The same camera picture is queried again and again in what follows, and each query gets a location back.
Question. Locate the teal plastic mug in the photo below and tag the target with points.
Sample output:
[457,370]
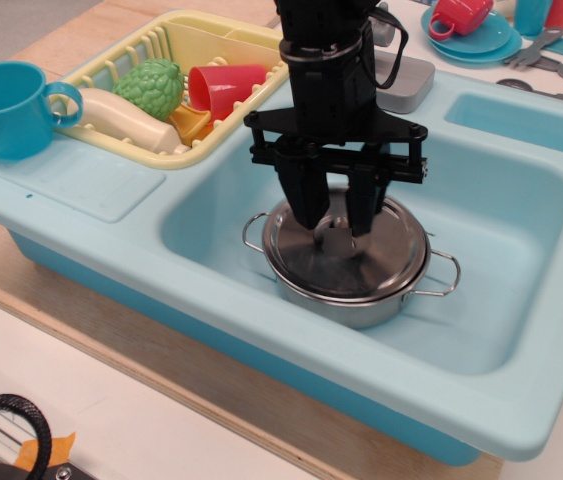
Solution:
[32,108]

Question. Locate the red plastic cup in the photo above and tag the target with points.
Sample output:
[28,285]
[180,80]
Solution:
[216,88]

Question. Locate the teal plate top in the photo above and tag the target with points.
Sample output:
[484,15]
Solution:
[492,34]

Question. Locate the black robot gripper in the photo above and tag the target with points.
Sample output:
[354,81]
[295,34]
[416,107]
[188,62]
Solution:
[336,126]

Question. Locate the yellow dish rack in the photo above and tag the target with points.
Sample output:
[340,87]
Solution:
[190,39]

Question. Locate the cream toy bottle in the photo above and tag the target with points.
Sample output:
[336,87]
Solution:
[112,115]

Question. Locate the grey toy fork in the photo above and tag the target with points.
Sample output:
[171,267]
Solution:
[532,54]

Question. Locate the orange tape piece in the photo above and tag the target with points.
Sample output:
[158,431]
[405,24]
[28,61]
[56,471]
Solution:
[60,451]

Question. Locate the teal cup background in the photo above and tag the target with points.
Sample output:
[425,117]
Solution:
[530,16]

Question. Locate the green toy artichoke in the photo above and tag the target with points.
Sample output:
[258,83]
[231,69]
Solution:
[156,86]

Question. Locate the red mug on plates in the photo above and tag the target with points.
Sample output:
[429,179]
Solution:
[459,17]

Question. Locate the black device base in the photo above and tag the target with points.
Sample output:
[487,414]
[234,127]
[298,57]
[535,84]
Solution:
[65,471]

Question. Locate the round steel pot lid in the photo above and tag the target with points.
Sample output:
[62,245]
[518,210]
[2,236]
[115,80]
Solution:
[330,264]

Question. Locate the light blue toy sink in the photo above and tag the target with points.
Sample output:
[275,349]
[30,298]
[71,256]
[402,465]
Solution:
[474,361]

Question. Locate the steel pot with handles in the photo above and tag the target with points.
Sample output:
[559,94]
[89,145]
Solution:
[356,316]

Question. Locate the teal plate bottom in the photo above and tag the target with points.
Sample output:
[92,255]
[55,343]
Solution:
[512,46]

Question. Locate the grey toy faucet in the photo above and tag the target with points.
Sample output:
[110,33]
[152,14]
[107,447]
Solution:
[414,79]

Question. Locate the orange toy piece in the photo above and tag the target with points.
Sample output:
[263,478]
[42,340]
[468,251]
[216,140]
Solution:
[189,122]

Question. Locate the teal plate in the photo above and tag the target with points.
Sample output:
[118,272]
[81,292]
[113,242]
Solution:
[512,46]
[492,34]

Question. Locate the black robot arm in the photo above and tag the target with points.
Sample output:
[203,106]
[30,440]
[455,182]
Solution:
[320,24]

